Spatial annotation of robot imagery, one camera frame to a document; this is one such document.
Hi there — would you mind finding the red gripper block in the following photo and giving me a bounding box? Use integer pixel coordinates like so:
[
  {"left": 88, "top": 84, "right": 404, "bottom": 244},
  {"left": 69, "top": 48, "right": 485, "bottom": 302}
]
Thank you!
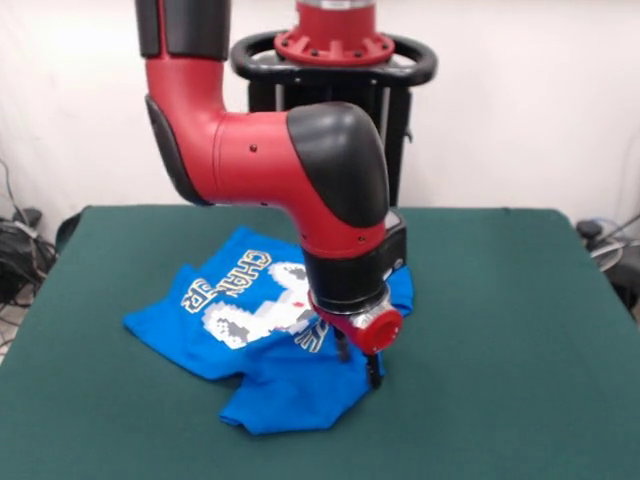
[{"left": 307, "top": 289, "right": 404, "bottom": 391}]

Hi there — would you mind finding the blue printed T-shirt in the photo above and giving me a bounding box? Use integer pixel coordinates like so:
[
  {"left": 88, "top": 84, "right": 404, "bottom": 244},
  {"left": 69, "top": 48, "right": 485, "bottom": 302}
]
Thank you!
[{"left": 122, "top": 225, "right": 416, "bottom": 436}]

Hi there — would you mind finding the dark green table cloth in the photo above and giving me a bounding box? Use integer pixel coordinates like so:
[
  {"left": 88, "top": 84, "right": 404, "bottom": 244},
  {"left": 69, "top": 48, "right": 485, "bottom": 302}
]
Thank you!
[{"left": 0, "top": 204, "right": 640, "bottom": 480}]

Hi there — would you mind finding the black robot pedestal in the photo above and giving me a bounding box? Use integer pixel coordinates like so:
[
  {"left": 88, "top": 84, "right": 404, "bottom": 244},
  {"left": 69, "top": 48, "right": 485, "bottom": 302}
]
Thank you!
[{"left": 229, "top": 30, "right": 440, "bottom": 207}]

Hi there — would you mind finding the black cable tangle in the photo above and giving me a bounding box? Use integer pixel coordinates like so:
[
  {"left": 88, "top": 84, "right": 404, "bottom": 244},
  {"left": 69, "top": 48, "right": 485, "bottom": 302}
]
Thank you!
[{"left": 0, "top": 159, "right": 60, "bottom": 351}]

